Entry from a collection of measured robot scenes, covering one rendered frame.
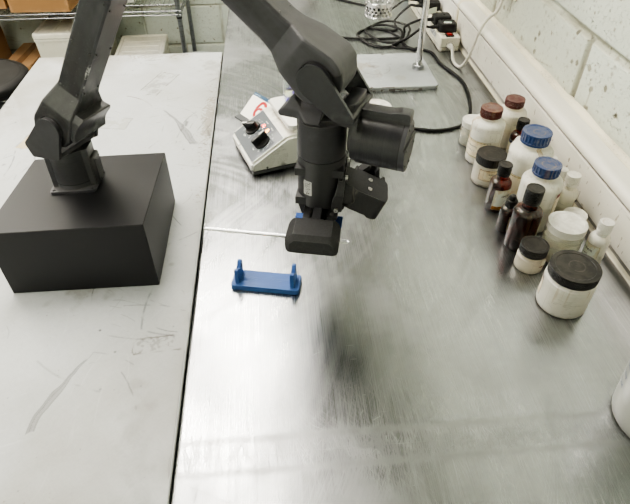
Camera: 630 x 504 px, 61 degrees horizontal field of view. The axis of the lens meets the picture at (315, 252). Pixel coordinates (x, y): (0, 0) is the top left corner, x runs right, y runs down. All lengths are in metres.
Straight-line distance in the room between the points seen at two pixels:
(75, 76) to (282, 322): 0.41
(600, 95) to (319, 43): 0.61
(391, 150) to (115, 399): 0.44
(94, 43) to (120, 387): 0.41
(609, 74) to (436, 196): 0.34
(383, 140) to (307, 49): 0.12
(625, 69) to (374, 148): 0.53
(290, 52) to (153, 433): 0.45
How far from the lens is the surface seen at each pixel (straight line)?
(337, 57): 0.57
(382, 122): 0.59
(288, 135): 1.00
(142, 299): 0.81
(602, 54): 1.07
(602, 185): 0.96
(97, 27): 0.71
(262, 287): 0.78
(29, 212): 0.85
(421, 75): 1.40
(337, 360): 0.71
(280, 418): 0.66
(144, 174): 0.87
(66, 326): 0.82
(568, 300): 0.80
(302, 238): 0.60
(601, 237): 0.89
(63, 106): 0.78
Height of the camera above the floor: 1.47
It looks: 42 degrees down
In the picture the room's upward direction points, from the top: straight up
